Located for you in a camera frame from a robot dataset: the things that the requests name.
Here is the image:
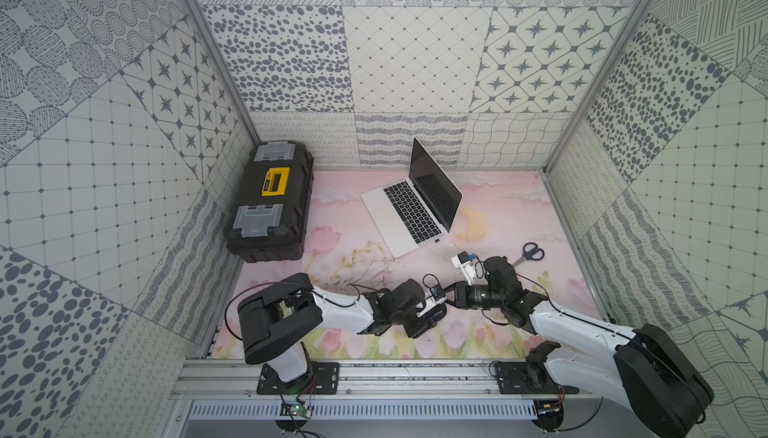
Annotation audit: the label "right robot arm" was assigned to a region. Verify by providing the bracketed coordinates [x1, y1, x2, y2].
[447, 252, 714, 437]

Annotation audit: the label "left circuit board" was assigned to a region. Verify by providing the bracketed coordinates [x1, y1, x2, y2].
[281, 402, 306, 418]

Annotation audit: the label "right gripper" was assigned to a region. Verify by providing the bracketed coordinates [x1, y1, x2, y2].
[438, 280, 505, 309]

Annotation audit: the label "circuit board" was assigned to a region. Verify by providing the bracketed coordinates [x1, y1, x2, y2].
[281, 402, 306, 418]
[534, 401, 564, 428]

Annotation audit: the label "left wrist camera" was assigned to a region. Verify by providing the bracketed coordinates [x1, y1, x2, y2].
[418, 284, 447, 317]

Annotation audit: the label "black handled scissors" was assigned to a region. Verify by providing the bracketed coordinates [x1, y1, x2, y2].
[512, 242, 546, 267]

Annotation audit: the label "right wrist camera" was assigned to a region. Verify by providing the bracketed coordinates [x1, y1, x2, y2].
[451, 251, 482, 286]

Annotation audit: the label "black yellow tool case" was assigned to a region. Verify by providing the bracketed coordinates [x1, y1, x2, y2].
[223, 141, 314, 263]

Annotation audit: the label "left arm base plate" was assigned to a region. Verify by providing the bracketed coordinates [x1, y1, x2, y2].
[256, 361, 340, 396]

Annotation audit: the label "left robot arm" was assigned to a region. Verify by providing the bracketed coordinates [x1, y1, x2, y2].
[225, 273, 447, 384]

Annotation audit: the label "silver laptop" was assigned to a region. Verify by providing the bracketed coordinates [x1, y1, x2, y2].
[361, 139, 463, 258]

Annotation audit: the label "pink floral table mat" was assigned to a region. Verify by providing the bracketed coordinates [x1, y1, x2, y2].
[236, 170, 598, 360]

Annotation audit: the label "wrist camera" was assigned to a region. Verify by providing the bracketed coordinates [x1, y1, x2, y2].
[451, 251, 482, 286]
[418, 284, 447, 317]

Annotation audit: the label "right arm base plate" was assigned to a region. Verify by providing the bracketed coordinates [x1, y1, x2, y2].
[488, 341, 580, 395]

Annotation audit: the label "aluminium mounting rail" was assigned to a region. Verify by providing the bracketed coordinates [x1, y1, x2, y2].
[171, 360, 629, 407]

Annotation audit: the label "right circuit board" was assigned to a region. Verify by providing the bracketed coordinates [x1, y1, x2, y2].
[534, 401, 564, 428]

